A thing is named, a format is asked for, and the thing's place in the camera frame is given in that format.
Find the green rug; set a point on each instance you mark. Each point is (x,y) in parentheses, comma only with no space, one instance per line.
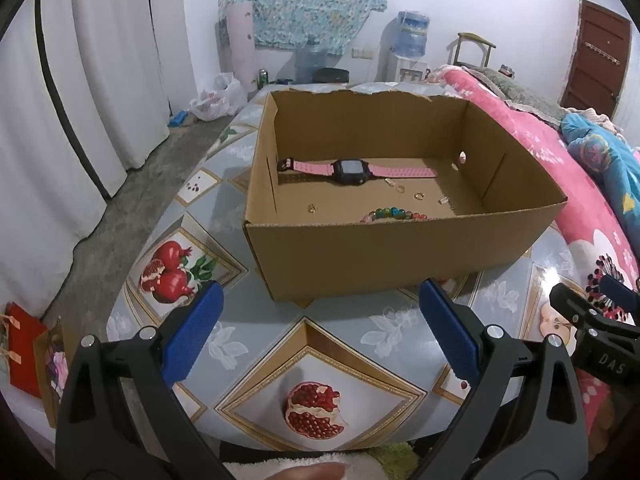
(395,460)

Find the white wall socket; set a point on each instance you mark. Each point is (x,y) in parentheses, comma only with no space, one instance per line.
(362,53)

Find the green drink can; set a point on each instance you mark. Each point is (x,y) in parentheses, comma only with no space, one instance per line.
(263,80)

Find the white water dispenser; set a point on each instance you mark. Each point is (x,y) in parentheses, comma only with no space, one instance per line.
(405,70)

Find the black bag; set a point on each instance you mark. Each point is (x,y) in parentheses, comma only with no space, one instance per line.
(332,76)

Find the brown wooden door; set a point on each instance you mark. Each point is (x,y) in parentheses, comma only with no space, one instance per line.
(595,60)

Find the grey patterned blanket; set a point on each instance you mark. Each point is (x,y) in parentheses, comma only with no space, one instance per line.
(515,87)

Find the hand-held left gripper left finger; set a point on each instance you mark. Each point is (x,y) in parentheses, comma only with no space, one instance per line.
(195,330)

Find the blue water bottle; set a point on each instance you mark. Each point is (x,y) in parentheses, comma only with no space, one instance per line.
(412,35)

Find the white panel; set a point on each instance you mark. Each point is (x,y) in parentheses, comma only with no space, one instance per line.
(241,45)

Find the white curtains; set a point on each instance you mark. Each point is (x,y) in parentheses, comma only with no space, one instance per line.
(100,85)

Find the teal floral cloth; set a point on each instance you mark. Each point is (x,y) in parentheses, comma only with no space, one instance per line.
(300,0)

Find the white plastic bag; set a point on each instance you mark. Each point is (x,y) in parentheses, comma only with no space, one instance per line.
(220,97)

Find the wooden chair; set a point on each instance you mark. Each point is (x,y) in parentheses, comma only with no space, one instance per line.
(475,37)

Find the pink flower blanket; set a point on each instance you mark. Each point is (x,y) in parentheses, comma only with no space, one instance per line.
(525,135)

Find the brown cardboard box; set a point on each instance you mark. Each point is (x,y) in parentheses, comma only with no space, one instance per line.
(375,260)

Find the red gift bag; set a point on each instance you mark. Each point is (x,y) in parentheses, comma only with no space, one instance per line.
(25,350)

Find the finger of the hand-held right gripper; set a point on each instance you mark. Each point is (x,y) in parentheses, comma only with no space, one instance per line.
(575,310)
(622,295)

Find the person's bare leg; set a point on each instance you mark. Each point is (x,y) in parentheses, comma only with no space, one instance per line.
(305,472)

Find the small blue packet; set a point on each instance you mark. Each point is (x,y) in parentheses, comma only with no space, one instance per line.
(179,120)

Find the brown paper bag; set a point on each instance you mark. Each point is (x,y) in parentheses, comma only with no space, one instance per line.
(42,345)

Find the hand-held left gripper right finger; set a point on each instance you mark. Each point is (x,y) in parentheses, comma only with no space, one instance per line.
(447,330)

